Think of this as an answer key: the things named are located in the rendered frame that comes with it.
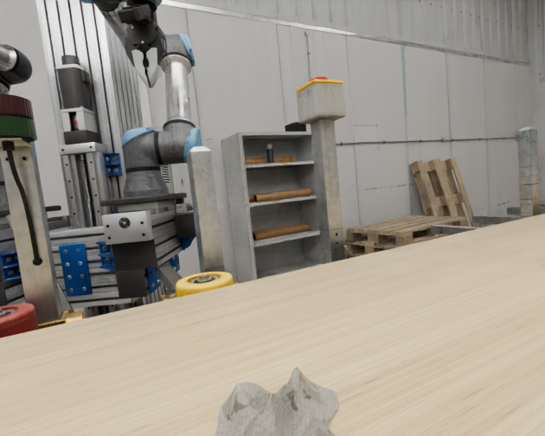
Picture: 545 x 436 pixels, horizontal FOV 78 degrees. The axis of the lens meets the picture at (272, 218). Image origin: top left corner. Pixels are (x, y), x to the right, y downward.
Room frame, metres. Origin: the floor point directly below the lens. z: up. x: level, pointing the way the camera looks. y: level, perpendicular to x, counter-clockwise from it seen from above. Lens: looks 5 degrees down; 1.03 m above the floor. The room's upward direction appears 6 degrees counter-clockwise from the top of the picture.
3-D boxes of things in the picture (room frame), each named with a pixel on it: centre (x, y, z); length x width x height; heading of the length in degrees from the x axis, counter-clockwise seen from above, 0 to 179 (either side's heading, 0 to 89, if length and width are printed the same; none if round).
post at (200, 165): (0.58, 0.11, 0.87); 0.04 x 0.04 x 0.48; 26
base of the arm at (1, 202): (1.21, 0.93, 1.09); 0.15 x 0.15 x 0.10
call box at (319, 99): (0.69, -0.12, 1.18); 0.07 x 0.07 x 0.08; 26
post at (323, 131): (0.69, -0.12, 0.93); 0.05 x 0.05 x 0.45; 26
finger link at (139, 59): (0.89, 0.29, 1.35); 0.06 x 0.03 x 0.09; 179
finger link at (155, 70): (0.88, 0.26, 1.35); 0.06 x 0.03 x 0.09; 179
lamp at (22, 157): (0.43, 0.32, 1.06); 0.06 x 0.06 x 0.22; 26
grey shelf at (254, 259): (3.49, -0.05, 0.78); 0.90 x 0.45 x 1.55; 119
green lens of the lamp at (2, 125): (0.43, 0.32, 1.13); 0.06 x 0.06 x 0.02
